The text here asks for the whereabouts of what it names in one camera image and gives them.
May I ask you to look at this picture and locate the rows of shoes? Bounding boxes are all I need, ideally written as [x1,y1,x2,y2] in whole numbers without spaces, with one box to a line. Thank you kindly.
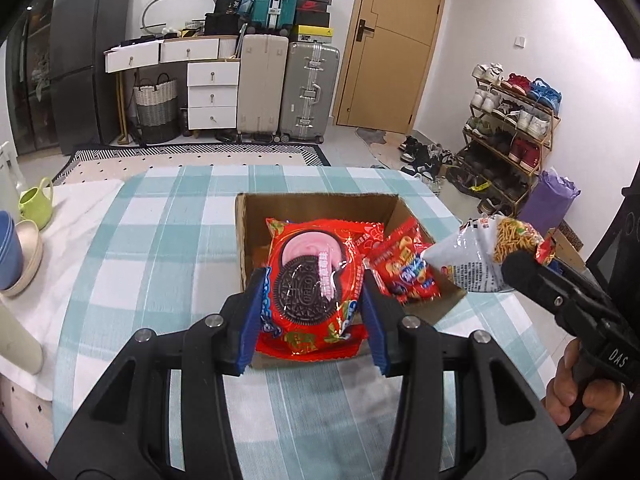
[462,62,562,211]

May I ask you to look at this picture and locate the black fridge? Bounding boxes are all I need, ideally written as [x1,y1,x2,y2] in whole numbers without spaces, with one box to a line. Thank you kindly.
[49,0,136,156]

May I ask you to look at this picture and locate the wooden door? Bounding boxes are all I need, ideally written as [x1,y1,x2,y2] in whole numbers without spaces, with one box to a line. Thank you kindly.
[332,0,451,135]

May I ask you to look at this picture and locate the striped dotted rug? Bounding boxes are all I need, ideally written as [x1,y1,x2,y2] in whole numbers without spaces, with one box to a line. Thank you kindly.
[52,142,333,187]

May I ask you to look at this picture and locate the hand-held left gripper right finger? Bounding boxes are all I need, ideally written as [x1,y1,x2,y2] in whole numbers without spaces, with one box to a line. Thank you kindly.
[361,269,578,480]

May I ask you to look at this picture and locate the blue bowl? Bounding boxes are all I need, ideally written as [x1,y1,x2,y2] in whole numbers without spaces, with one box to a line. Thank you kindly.
[0,210,25,291]

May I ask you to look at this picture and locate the curved metal tube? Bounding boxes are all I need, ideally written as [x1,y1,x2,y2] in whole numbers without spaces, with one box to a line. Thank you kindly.
[140,0,217,36]

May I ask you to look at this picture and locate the stack of shoe boxes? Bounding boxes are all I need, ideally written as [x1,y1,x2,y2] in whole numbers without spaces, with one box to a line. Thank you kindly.
[290,0,333,43]

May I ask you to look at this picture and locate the person's right hand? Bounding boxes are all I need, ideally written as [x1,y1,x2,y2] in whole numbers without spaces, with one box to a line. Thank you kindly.
[545,340,628,436]

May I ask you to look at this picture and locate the crispy noodle snack packet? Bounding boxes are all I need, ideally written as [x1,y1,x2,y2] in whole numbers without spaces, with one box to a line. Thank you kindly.
[422,212,558,295]

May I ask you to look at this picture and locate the brown cardboard box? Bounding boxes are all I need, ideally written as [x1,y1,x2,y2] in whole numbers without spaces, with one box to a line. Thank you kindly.
[234,191,468,370]

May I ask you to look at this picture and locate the irregular door mat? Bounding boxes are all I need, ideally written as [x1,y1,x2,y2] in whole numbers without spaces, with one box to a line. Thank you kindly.
[356,127,416,171]

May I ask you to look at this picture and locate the red snack packet blue print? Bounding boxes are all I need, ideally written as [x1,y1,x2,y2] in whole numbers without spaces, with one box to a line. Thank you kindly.
[362,217,436,273]

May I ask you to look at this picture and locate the wooden shoe rack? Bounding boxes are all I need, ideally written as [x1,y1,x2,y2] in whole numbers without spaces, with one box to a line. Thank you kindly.
[462,65,562,216]

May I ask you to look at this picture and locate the silver suitcase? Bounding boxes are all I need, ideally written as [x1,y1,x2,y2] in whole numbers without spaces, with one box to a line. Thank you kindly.
[279,41,341,143]

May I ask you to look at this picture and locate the brown cardboard piece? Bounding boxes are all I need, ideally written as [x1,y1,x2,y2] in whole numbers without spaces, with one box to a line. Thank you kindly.
[547,220,586,271]

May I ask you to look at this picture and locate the teal checked tablecloth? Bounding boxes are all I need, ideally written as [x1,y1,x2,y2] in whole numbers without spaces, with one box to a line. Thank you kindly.
[52,165,551,480]

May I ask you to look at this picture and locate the small red snack packet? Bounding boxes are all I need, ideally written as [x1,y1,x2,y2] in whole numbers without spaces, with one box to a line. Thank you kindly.
[372,255,443,307]

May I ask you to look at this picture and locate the beige suitcase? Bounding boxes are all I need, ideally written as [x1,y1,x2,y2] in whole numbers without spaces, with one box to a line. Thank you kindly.
[236,34,290,142]

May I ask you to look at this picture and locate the red cookie packet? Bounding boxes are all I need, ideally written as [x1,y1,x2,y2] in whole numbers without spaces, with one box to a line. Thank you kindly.
[255,217,385,363]

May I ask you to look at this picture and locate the black bag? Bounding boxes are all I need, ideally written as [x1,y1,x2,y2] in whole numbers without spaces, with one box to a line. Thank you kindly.
[204,0,251,37]

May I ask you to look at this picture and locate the green mug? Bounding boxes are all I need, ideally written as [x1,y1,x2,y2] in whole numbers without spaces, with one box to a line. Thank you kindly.
[18,177,55,231]

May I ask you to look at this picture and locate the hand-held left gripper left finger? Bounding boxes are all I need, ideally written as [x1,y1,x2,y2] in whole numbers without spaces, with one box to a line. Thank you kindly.
[47,267,266,480]

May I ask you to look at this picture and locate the purple bag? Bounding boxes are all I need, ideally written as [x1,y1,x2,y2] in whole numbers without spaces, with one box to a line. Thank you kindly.
[515,169,581,241]

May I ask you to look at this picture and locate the dark glass cabinet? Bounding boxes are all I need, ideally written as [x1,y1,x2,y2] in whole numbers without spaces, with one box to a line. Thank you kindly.
[9,7,57,157]

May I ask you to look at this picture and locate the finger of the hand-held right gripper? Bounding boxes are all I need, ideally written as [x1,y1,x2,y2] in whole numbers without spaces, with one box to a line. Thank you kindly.
[501,251,576,312]
[549,259,593,286]

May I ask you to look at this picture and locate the woven laundry basket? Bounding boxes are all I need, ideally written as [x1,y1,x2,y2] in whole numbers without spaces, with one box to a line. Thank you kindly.
[132,72,180,144]

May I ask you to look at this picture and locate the white drawer cabinet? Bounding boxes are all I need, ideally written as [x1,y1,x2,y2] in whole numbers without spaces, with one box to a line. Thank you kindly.
[104,36,241,131]

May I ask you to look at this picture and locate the beige bowl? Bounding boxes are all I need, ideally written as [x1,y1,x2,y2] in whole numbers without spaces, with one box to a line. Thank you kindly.
[0,220,45,297]

